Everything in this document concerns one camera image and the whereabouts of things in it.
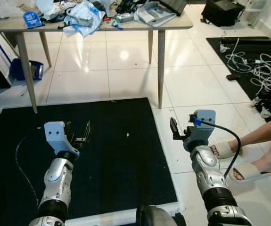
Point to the person's bare legs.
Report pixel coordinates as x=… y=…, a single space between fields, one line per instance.
x=267 y=134

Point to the small black flat device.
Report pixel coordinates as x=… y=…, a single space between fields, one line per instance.
x=234 y=76

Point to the beige slipper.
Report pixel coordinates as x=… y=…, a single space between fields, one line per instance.
x=253 y=170
x=226 y=149

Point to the blue printed box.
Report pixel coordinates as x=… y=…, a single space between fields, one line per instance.
x=32 y=20

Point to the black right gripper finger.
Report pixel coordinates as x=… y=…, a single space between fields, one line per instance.
x=174 y=127

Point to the grey wooden table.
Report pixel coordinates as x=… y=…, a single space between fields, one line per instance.
x=161 y=61

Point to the large black floor mat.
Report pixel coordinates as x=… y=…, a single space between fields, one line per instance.
x=121 y=155

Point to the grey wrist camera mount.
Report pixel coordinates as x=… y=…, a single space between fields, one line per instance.
x=203 y=129
x=56 y=133

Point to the black bag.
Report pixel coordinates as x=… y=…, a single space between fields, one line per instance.
x=222 y=13

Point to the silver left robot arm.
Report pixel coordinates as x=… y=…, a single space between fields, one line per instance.
x=57 y=181

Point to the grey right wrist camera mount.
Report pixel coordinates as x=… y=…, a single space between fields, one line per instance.
x=203 y=129

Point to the grey papers stack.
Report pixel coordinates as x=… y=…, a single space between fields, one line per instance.
x=155 y=14

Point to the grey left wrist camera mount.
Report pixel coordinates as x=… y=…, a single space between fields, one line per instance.
x=56 y=133

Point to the blue plastic basket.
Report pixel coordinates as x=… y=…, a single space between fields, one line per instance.
x=24 y=69

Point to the white and blue plastic bag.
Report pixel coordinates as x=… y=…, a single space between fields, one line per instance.
x=84 y=20

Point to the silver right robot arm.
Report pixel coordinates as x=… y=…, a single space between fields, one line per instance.
x=210 y=176

